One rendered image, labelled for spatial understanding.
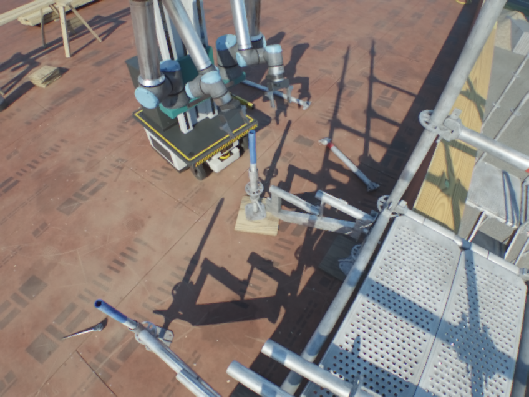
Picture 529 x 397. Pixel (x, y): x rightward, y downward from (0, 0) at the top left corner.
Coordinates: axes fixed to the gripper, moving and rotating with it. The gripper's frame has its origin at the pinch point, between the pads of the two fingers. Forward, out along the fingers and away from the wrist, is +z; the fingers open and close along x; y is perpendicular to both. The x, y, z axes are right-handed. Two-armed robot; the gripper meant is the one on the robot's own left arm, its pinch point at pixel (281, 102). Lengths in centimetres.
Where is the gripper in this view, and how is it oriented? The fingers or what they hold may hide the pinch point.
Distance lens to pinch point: 183.9
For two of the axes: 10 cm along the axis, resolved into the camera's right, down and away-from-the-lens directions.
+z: 1.5, 8.6, 5.0
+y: 5.8, 3.3, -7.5
